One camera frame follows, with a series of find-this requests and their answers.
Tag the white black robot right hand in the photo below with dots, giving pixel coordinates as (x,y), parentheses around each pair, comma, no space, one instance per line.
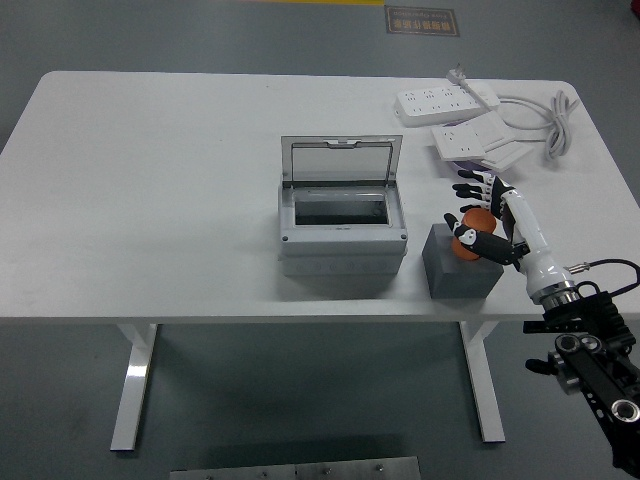
(535,250)

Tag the white wall socket panel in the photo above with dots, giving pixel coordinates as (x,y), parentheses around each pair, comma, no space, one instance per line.
(457,142)

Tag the transparent hinged box lid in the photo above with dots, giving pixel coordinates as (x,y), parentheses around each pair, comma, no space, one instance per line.
(340,162)

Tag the orange cylindrical battery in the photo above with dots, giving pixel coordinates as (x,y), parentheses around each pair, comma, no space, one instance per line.
(480,220)

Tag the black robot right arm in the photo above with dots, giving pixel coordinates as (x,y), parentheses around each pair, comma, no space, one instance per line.
(600,370)

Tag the grey block with round hole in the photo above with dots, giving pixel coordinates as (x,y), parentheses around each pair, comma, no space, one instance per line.
(460,280)

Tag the white table leg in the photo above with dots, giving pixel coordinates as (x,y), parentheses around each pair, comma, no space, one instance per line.
(482,380)
(135,380)

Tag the grey metal plate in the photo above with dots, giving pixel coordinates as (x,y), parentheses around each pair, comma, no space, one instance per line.
(295,470)

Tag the white power strip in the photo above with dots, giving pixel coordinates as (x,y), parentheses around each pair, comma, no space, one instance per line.
(425,112)

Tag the grey plastic electrical box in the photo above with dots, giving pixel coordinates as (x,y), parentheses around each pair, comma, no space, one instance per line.
(345,245)

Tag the black table control panel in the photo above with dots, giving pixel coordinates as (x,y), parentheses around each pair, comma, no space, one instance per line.
(532,328)

